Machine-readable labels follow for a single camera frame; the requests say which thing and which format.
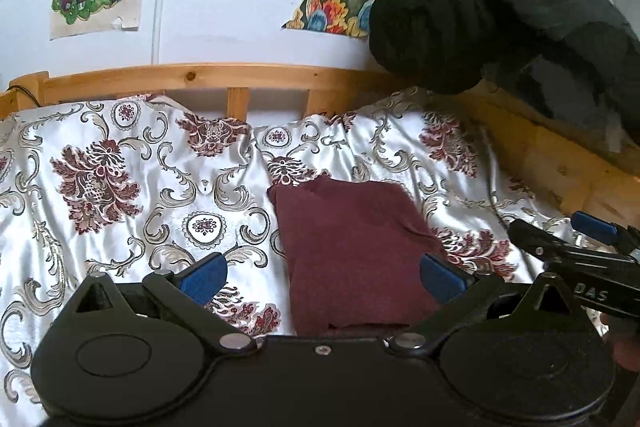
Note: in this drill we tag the person's right hand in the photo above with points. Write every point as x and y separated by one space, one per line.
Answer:
627 342

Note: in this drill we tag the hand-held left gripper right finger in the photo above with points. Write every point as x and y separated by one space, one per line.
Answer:
440 279

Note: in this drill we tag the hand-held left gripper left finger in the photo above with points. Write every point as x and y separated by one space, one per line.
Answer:
207 277

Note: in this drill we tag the wooden bed frame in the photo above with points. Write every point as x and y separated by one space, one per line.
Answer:
200 74

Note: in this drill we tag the floral satin bed sheet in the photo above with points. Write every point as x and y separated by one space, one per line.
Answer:
125 187

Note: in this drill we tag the black padded jacket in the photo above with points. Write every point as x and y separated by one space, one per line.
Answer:
500 7

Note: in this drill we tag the maroon small garment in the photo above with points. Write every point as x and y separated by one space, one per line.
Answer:
350 252

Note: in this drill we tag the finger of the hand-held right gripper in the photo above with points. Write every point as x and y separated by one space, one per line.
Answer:
535 238
595 224

